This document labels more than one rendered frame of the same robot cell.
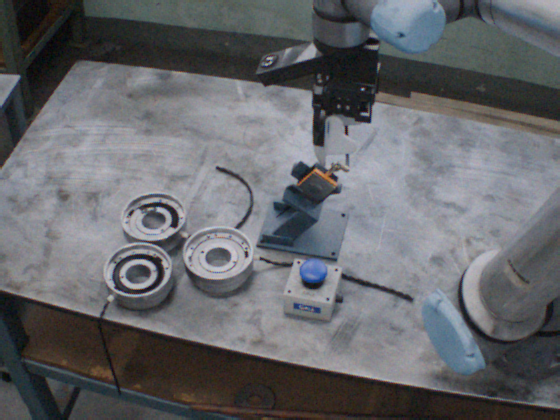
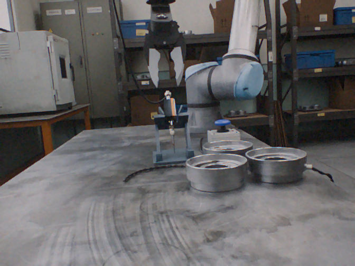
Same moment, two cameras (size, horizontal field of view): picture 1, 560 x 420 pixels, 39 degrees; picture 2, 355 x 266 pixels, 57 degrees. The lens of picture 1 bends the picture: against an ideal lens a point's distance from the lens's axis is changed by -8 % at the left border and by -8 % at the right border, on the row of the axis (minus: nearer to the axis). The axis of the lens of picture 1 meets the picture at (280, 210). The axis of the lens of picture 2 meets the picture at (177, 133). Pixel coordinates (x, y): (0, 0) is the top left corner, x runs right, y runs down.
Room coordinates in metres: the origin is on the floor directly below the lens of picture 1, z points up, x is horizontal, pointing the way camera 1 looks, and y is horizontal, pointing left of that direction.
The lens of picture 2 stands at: (1.14, 0.70, 0.98)
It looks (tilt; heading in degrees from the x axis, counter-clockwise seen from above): 9 degrees down; 252
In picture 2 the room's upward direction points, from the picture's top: 4 degrees counter-clockwise
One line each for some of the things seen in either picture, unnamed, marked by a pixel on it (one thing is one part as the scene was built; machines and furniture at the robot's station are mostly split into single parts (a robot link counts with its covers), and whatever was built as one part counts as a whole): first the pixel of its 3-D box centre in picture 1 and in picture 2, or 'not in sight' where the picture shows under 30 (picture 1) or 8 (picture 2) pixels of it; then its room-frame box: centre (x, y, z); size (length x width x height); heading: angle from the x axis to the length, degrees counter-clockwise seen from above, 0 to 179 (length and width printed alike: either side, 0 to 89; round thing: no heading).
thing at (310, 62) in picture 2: not in sight; (308, 60); (-1.90, -2.91, 1.11); 0.52 x 0.38 x 0.22; 165
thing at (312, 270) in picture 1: (313, 278); (222, 129); (0.78, -0.05, 0.85); 0.04 x 0.04 x 0.05
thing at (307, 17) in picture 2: not in sight; (308, 14); (-1.90, -2.90, 1.69); 0.59 x 0.41 x 0.38; 170
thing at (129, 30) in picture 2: not in sight; (140, 31); (0.17, -3.46, 1.61); 0.52 x 0.38 x 0.22; 168
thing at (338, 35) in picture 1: (341, 21); not in sight; (0.91, -0.08, 1.20); 0.08 x 0.08 x 0.05
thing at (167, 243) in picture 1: (154, 224); (216, 171); (0.91, 0.20, 0.82); 0.10 x 0.10 x 0.04
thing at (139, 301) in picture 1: (138, 277); (275, 164); (0.80, 0.21, 0.82); 0.10 x 0.10 x 0.04
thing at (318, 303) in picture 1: (316, 290); (223, 139); (0.77, -0.05, 0.82); 0.08 x 0.07 x 0.05; 75
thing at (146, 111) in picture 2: not in sight; (146, 109); (0.20, -3.44, 0.64); 0.49 x 0.40 x 0.37; 170
